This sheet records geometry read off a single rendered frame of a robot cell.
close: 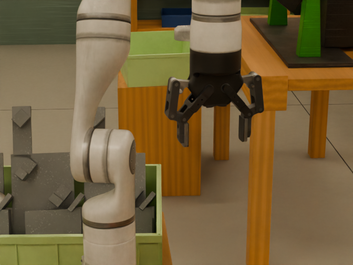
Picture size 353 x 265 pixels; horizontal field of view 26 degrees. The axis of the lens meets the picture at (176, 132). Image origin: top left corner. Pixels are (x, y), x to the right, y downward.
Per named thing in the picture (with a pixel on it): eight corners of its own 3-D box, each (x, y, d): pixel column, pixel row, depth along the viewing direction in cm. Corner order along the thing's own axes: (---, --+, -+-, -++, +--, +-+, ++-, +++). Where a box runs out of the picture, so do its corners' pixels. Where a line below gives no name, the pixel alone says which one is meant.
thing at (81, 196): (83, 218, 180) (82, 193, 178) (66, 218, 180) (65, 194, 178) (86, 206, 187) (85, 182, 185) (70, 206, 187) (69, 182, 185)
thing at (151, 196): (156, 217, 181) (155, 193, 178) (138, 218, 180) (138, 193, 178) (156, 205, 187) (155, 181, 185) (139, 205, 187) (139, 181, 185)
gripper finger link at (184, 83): (197, 74, 113) (197, 89, 114) (167, 77, 112) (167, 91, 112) (202, 78, 111) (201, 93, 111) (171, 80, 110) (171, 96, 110)
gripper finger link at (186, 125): (185, 119, 114) (184, 142, 116) (180, 119, 114) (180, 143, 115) (188, 123, 112) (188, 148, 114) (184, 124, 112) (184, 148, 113)
